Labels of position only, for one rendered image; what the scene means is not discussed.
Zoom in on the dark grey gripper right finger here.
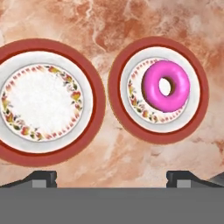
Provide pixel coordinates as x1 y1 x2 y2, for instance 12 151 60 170
165 171 224 189

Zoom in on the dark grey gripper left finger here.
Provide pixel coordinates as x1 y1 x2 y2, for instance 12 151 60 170
0 171 58 189

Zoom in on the red-rimmed floral plate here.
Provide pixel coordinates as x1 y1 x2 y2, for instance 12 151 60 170
108 36 210 145
0 38 107 167

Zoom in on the pink glazed donut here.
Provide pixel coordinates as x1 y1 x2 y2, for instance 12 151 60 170
142 59 191 113

